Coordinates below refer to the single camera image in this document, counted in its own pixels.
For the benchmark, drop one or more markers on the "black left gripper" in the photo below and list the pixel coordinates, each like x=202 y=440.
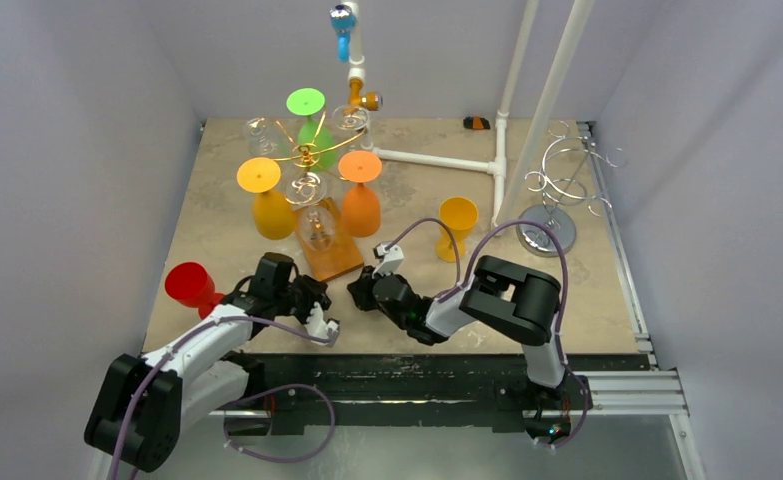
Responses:
x=314 y=291

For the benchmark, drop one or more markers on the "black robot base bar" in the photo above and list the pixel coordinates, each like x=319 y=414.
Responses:
x=493 y=391

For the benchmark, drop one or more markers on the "blue faucet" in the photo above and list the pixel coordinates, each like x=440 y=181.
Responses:
x=343 y=19

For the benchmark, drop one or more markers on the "green plastic goblet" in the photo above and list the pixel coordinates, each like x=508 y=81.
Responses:
x=310 y=103

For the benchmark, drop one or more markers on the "small clear glass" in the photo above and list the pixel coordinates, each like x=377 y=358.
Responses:
x=264 y=138

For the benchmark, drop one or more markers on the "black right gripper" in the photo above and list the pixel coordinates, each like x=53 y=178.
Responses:
x=366 y=291

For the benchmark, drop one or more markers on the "white PVC pipe frame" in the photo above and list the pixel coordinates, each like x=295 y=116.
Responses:
x=440 y=58

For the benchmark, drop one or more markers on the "yellow plastic goblet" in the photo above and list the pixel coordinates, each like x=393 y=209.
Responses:
x=460 y=215

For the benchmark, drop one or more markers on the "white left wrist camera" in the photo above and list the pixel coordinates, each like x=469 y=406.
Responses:
x=322 y=331

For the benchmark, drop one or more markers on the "yellow faucet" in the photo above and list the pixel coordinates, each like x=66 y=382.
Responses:
x=371 y=101

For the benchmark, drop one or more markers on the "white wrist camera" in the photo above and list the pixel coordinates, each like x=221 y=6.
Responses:
x=389 y=257
x=322 y=331

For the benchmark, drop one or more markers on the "yellow-orange plastic goblet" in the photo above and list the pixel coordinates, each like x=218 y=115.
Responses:
x=272 y=213

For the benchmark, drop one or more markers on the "red plastic goblet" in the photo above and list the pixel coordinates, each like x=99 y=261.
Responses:
x=190 y=285

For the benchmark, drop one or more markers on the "chrome spiral glass rack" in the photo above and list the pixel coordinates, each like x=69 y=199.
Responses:
x=550 y=221

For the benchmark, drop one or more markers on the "clear wine glass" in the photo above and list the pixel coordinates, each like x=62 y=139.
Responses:
x=315 y=225
x=349 y=120

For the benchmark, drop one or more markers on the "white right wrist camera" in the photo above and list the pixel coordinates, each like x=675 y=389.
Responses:
x=389 y=257

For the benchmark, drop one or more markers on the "orange plastic goblet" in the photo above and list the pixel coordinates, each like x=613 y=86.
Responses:
x=361 y=210

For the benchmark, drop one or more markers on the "gold wire wine glass rack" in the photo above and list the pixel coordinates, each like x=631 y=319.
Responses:
x=329 y=252

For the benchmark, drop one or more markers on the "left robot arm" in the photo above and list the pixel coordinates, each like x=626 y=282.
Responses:
x=145 y=402

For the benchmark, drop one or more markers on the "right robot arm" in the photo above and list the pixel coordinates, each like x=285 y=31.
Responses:
x=519 y=302

